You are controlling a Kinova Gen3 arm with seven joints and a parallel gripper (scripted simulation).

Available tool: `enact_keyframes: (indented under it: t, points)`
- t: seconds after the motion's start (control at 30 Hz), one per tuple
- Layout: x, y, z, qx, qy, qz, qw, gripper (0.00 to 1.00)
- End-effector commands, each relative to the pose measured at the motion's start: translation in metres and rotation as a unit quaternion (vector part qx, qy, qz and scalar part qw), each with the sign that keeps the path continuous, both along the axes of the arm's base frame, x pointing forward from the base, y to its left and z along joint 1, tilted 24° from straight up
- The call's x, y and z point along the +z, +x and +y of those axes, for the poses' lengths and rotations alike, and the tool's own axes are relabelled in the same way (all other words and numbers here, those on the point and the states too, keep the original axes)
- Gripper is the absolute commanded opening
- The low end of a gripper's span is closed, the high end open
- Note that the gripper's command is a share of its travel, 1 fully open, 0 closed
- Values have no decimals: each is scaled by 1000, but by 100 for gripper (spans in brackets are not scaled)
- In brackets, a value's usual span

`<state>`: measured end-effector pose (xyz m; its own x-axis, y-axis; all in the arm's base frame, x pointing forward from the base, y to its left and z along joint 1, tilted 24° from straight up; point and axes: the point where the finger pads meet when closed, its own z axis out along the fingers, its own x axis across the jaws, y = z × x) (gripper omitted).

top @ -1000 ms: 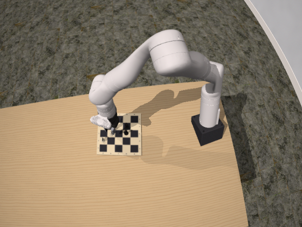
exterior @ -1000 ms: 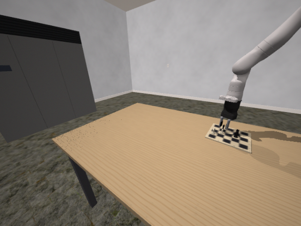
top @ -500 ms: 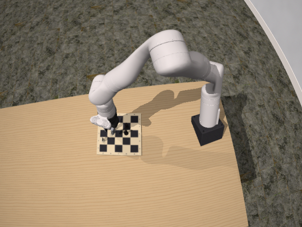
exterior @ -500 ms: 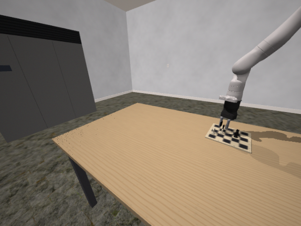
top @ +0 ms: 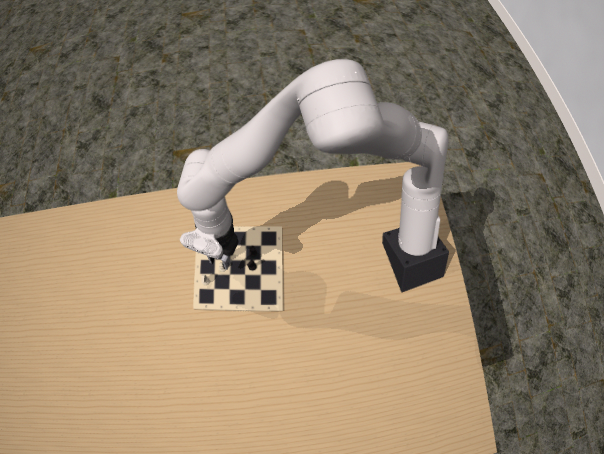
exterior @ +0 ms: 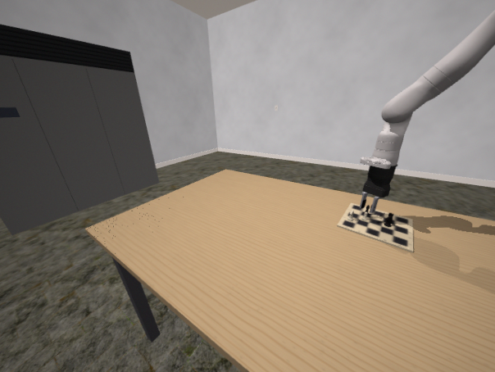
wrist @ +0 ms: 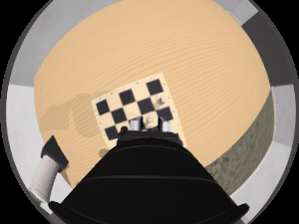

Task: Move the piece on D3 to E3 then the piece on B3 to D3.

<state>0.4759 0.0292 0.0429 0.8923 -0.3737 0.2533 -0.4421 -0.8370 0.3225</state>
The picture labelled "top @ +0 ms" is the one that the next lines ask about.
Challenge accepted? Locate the chessboard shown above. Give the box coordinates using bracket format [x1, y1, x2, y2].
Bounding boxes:
[193, 226, 283, 311]

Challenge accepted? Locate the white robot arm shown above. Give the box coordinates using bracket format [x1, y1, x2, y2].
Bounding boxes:
[177, 59, 448, 255]

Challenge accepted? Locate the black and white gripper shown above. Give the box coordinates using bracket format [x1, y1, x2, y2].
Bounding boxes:
[180, 206, 238, 270]

